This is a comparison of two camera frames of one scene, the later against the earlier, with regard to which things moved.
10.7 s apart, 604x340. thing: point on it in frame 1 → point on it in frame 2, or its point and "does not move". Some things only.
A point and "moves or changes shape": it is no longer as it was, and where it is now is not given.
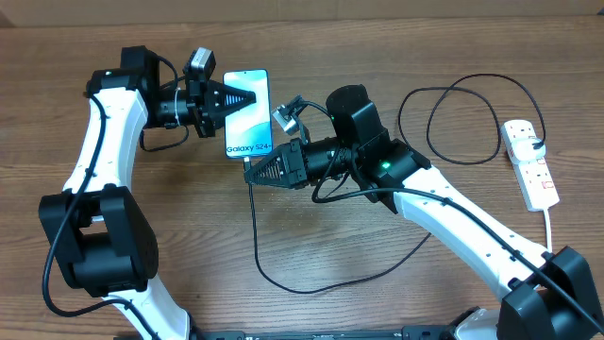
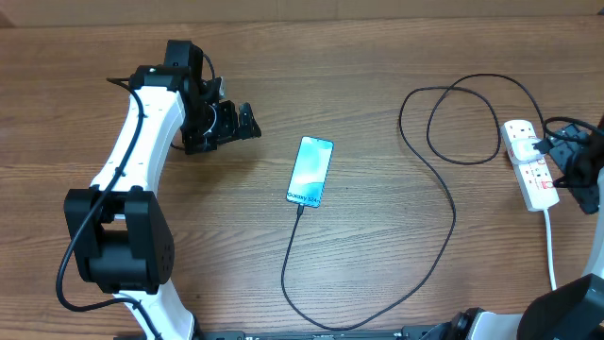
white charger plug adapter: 524,150 does not move
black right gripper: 293,164 → 558,150
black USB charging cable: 317,290 → 435,169
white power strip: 536,182 does not move
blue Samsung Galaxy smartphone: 248,129 moves or changes shape
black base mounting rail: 430,332 does not move
